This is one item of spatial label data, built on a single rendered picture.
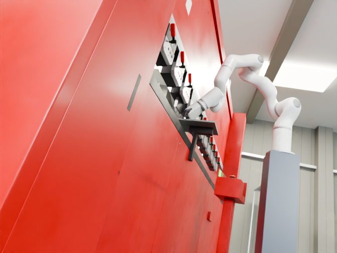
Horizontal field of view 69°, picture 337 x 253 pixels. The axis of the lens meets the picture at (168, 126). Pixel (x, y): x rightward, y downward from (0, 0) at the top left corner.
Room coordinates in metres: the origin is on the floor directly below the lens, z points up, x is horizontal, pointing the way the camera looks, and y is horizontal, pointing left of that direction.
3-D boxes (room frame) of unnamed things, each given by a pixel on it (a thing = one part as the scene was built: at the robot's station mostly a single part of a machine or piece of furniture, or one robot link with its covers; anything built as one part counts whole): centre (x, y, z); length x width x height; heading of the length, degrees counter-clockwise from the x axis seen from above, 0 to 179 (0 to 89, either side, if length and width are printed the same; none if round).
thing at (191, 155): (1.38, -0.20, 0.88); 0.14 x 0.04 x 0.22; 67
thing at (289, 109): (1.49, -0.79, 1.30); 0.19 x 0.12 x 0.24; 14
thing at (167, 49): (1.06, 0.14, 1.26); 0.15 x 0.09 x 0.17; 157
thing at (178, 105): (1.45, -0.03, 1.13); 0.10 x 0.02 x 0.10; 157
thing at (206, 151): (2.35, -0.41, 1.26); 0.15 x 0.09 x 0.17; 157
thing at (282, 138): (1.52, -0.78, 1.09); 0.19 x 0.19 x 0.18
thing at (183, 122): (1.39, -0.16, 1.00); 0.26 x 0.18 x 0.01; 67
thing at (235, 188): (1.65, -0.52, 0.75); 0.20 x 0.16 x 0.18; 148
